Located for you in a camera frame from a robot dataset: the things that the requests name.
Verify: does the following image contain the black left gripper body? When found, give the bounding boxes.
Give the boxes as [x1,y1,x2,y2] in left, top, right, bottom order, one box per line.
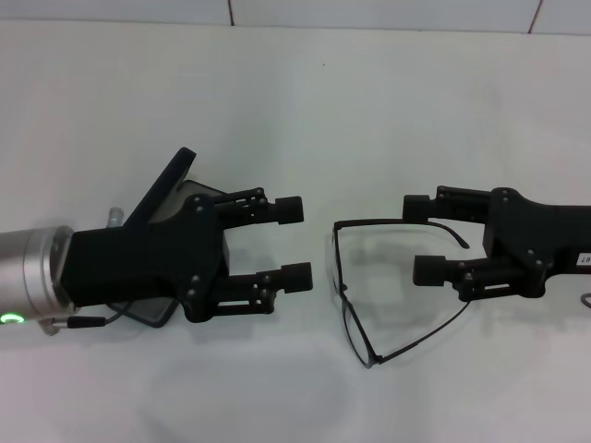
[62,193,232,323]

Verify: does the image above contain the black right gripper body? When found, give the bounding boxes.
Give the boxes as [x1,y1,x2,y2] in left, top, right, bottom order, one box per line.
[482,186,591,299]

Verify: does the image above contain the black thin-framed glasses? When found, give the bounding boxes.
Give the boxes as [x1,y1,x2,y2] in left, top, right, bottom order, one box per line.
[331,219,475,369]

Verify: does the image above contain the black glasses case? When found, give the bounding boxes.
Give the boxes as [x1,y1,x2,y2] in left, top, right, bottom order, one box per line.
[108,147,232,329]

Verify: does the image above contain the left gripper cable with plugs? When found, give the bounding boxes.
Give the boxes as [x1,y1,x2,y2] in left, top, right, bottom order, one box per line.
[39,208,184,336]

